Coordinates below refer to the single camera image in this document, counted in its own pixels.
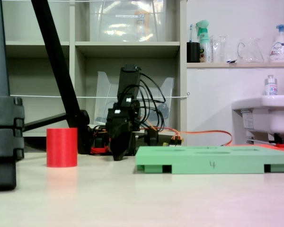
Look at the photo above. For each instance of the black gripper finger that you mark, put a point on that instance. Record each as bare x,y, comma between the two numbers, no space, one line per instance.
117,127
121,146

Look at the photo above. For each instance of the red cylinder block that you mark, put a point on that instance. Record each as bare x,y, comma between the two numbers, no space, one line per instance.
61,147

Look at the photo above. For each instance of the red base clamp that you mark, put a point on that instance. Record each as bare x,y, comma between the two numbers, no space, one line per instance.
99,150

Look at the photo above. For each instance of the clear plastic document tray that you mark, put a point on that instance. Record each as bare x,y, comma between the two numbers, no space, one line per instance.
104,94

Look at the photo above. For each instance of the black table clamp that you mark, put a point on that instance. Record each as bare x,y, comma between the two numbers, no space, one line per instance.
151,137

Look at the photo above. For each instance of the beige shelf unit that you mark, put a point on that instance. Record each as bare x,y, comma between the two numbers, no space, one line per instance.
127,47

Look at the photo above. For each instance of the green shape-sorter board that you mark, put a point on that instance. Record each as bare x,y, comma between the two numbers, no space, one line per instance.
203,158

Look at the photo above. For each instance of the black tripod leg with brace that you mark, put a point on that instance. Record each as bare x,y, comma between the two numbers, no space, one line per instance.
56,59

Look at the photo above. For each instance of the black cup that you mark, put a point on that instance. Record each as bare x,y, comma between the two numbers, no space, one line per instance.
193,52

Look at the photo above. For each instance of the clear plastic storage box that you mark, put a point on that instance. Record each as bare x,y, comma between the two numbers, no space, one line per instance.
123,21

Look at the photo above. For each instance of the blue white toothbrush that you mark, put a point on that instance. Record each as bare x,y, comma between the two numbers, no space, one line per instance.
191,32

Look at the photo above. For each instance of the green spray bottle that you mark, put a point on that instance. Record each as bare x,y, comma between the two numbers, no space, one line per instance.
204,42

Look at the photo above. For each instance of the clear glass beaker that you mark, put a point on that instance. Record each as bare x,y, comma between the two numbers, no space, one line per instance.
219,49

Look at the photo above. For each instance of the grey tripod leg, notched clamps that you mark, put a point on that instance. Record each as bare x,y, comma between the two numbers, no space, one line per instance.
1,118

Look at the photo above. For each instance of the clear glass pitcher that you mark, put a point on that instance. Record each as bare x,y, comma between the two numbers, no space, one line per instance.
252,50

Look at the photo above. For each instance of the red flat sheet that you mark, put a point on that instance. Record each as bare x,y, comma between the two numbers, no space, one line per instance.
267,145

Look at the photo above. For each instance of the clear sanitizer pump bottle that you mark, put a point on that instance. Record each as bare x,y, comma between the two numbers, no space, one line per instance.
271,86

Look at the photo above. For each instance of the white ceramic sink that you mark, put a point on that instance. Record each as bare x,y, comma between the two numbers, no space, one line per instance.
274,113

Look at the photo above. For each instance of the white foam soap bottle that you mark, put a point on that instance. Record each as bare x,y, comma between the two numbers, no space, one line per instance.
280,48

